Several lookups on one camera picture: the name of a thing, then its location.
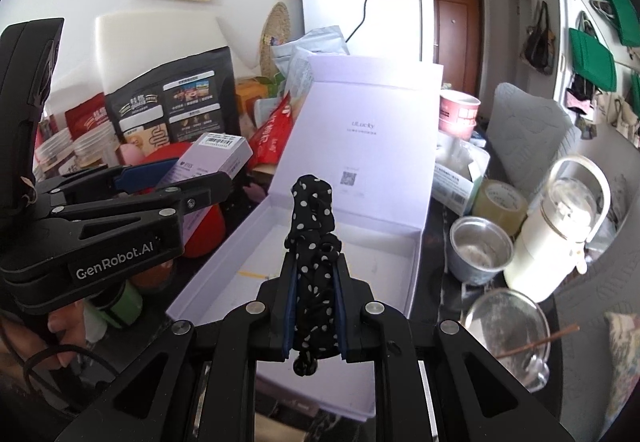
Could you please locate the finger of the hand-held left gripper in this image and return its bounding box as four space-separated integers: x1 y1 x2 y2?
35 159 176 203
47 169 236 223

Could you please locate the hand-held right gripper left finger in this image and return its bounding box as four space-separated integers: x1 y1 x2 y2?
55 252 301 442

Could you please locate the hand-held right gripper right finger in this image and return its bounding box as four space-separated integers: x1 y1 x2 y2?
332 254 581 442

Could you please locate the small purple carton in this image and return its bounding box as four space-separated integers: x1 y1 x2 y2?
157 132 253 250

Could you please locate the black polka dot scrunchie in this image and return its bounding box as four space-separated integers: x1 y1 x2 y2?
282 174 343 378

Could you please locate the lavender gift box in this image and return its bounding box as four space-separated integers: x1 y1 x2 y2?
165 54 445 423

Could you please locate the brown shoulder bag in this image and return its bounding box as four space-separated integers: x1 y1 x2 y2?
520 2 556 75

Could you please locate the person's left hand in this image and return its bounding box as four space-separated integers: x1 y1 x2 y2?
47 304 108 367

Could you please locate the red canister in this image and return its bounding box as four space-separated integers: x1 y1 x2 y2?
150 144 226 257

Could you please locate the black jar green label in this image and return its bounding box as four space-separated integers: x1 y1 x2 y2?
85 279 143 327

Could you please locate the tall clear plastic jar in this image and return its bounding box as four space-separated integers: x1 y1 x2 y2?
74 122 120 167

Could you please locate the red brown snack pouch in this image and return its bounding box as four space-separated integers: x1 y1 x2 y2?
65 92 121 143

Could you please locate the black printed snack bag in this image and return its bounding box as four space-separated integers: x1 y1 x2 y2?
105 46 241 157

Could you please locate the brown filled jar white label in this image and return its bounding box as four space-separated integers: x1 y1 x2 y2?
35 129 76 173

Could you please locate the red snack bag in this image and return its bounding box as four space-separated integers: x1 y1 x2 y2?
247 94 301 167

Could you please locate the orange carton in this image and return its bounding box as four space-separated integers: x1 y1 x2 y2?
235 79 281 123

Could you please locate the white foam board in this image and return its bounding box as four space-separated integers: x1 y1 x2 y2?
95 12 273 72

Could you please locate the metal cup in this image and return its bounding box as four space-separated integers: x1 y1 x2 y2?
449 216 515 285

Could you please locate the glass mug cartoon print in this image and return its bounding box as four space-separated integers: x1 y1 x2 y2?
460 288 552 393

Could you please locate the woven straw fan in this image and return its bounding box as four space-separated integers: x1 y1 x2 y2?
260 2 291 77

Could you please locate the white green tissue box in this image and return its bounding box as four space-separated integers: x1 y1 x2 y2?
432 142 491 215

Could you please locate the silver foil pouch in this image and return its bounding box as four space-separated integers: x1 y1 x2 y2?
272 26 351 72

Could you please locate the clear packing tape roll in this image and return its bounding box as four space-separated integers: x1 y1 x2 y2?
472 181 528 237

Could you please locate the thin stirring stick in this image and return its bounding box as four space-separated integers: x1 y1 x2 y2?
500 324 581 360

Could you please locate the pink paper cup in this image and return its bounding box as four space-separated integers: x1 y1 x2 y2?
439 89 482 140

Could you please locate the grey padded chair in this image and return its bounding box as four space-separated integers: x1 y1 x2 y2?
550 202 640 323
487 82 583 203

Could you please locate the white refrigerator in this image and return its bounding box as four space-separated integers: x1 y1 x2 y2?
301 0 436 65

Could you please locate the floral cushion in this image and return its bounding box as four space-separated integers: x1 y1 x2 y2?
602 312 640 433

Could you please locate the brown wooden door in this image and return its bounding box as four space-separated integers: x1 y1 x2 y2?
422 0 485 97

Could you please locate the green tote bag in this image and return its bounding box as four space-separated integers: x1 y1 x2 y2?
570 29 617 90

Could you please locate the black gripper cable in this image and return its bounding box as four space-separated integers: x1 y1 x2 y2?
0 322 122 418

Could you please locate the white jug with handle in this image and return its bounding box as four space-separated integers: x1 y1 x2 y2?
502 154 612 303

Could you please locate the black power cable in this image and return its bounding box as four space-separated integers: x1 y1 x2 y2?
345 0 381 45

